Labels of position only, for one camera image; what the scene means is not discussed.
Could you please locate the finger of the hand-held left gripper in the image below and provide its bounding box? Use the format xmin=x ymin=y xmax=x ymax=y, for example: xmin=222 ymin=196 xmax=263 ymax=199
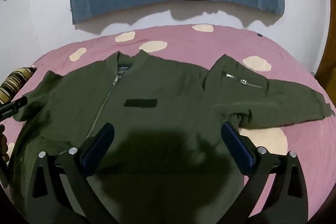
xmin=0 ymin=96 xmax=28 ymax=121

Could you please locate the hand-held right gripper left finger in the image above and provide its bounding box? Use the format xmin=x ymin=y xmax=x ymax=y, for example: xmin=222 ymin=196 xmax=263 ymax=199
xmin=26 ymin=122 xmax=124 ymax=224

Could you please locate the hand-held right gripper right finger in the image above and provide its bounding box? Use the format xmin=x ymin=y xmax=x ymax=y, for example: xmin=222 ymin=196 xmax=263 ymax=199
xmin=221 ymin=121 xmax=309 ymax=224

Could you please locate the olive green zip jacket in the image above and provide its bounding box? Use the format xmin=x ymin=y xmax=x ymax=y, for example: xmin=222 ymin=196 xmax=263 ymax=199
xmin=12 ymin=49 xmax=332 ymax=224

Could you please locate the person's left hand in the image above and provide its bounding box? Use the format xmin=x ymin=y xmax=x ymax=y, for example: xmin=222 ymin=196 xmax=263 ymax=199
xmin=0 ymin=124 xmax=10 ymax=162

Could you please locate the striped brown and cream pillow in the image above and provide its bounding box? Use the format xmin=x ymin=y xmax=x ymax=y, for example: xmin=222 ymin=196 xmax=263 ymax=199
xmin=0 ymin=67 xmax=37 ymax=105

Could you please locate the pink bedsheet with cream dots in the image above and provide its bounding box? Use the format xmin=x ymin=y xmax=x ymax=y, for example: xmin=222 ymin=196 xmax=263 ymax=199
xmin=0 ymin=24 xmax=336 ymax=224

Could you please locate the wooden door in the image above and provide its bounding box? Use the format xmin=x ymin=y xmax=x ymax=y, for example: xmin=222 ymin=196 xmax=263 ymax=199
xmin=314 ymin=0 xmax=336 ymax=98

